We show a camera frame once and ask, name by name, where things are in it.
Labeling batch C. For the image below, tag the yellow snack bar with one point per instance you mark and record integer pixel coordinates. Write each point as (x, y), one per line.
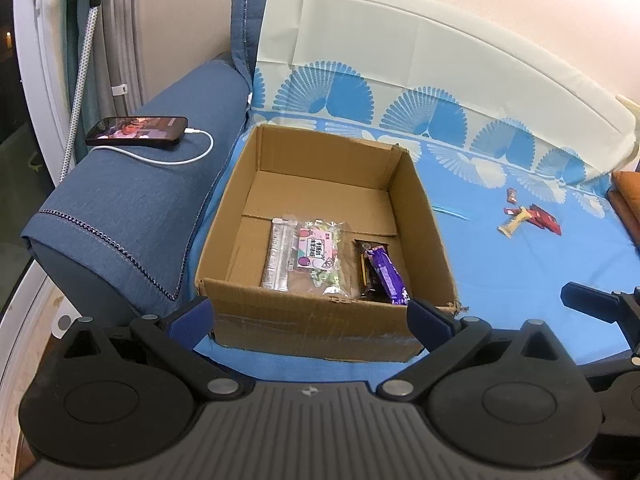
(515, 221)

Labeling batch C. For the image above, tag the silver snack bar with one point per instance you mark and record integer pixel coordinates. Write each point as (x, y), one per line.
(280, 254)

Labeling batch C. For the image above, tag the purple chocolate bar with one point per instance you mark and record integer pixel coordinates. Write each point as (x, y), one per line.
(387, 273)

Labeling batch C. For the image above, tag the orange cushion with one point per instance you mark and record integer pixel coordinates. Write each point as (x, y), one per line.
(624, 197)

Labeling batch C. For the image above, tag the braided white pole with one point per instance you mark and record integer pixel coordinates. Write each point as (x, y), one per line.
(82, 71)

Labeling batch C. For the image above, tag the red snack packet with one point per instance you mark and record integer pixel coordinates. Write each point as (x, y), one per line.
(541, 218)

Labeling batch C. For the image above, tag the pink candy bag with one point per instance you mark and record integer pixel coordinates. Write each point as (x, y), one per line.
(317, 267)

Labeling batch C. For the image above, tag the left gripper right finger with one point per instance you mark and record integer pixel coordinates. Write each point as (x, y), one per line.
(450, 344)

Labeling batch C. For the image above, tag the brown chocolate bar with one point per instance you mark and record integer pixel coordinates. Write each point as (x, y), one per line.
(371, 287)

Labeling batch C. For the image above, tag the blue sofa armrest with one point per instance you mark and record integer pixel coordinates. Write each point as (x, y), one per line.
(122, 234)

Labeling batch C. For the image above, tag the grey curtain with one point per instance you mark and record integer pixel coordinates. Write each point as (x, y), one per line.
(114, 80)

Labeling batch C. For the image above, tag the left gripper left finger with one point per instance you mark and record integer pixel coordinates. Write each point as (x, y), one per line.
(172, 340)

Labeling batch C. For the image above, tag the white window frame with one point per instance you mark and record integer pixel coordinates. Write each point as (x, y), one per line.
(40, 52)

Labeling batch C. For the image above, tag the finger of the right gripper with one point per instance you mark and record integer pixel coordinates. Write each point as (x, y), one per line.
(615, 381)
(610, 307)

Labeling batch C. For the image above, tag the red stick snack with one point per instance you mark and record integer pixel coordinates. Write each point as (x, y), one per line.
(513, 212)

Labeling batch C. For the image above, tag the black smartphone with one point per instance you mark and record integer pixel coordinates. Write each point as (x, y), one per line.
(154, 131)

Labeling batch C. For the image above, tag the brown cardboard box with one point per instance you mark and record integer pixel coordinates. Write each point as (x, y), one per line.
(375, 192)

